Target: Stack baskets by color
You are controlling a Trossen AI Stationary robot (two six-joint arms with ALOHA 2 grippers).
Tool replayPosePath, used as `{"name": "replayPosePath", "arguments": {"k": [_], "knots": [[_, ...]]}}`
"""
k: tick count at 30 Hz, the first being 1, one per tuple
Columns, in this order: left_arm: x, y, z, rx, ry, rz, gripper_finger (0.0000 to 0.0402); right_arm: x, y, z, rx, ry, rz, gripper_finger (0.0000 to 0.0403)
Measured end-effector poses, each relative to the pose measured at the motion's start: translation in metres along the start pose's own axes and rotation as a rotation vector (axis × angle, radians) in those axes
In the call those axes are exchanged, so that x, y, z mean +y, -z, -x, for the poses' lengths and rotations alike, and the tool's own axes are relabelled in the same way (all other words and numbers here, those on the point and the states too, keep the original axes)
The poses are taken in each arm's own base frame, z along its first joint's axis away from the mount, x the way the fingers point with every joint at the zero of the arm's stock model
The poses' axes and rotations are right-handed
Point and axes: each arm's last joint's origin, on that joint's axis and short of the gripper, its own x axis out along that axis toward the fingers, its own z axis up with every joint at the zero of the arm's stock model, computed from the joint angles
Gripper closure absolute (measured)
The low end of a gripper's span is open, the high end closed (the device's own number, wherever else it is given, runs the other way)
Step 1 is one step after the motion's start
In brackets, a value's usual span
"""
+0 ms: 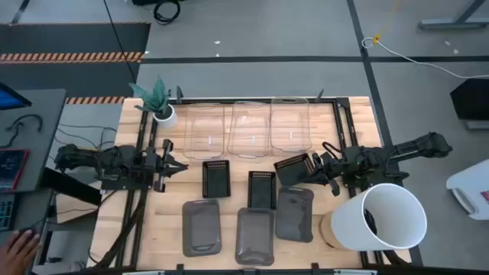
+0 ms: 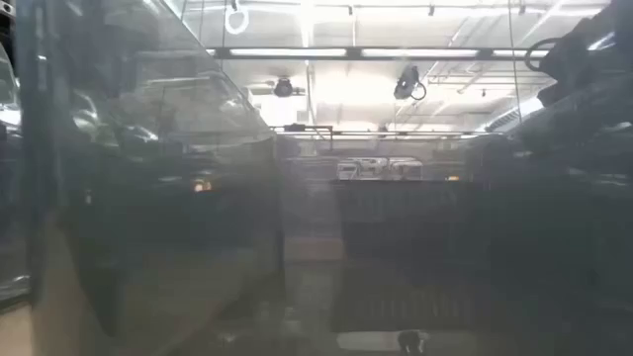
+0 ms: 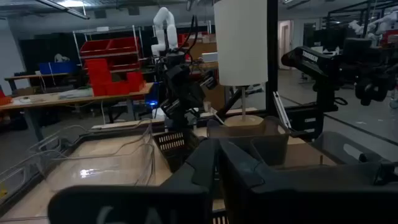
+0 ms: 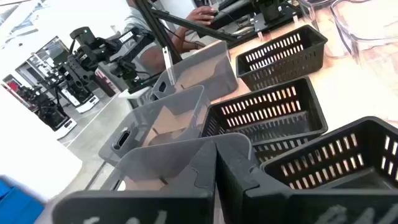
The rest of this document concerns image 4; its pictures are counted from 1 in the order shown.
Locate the black robot on white base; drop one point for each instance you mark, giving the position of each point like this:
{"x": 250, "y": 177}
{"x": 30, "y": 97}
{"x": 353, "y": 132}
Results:
{"x": 66, "y": 127}
{"x": 88, "y": 104}

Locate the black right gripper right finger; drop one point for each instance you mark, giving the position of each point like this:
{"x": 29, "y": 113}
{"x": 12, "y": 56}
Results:
{"x": 280, "y": 208}

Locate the person's hand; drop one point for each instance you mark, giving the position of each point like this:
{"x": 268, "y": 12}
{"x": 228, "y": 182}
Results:
{"x": 202, "y": 15}

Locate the black keyboard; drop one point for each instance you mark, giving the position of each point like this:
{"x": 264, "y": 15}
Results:
{"x": 231, "y": 17}

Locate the silver frame brace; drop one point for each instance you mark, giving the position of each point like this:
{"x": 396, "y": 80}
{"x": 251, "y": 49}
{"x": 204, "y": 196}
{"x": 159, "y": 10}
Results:
{"x": 168, "y": 65}

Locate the black aluminium frame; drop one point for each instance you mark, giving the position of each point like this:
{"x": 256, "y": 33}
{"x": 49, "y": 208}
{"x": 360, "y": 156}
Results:
{"x": 155, "y": 28}

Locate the black robot arm green light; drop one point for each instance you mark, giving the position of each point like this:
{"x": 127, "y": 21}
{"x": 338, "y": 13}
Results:
{"x": 90, "y": 46}

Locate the red cart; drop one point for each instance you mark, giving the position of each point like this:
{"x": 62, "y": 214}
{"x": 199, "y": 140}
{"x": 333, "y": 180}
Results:
{"x": 14, "y": 85}

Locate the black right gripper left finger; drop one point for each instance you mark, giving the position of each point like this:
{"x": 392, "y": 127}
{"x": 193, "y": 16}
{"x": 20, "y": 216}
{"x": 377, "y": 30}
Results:
{"x": 140, "y": 208}

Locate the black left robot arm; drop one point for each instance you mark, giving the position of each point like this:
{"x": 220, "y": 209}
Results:
{"x": 273, "y": 12}

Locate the person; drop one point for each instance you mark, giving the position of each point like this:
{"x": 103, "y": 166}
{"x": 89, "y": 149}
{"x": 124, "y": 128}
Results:
{"x": 132, "y": 21}

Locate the grey translucent plastic basket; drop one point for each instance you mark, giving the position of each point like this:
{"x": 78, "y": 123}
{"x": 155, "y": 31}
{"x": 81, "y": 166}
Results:
{"x": 174, "y": 105}
{"x": 161, "y": 158}
{"x": 202, "y": 71}

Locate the blue plastic crate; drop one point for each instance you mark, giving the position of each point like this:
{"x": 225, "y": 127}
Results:
{"x": 18, "y": 208}

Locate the black slotted plastic basket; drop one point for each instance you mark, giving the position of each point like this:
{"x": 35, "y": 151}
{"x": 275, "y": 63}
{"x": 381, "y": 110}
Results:
{"x": 273, "y": 127}
{"x": 280, "y": 71}
{"x": 357, "y": 180}

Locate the white panel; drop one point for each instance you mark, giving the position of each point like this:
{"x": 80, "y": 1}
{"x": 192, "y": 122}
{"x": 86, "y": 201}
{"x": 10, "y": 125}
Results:
{"x": 31, "y": 155}

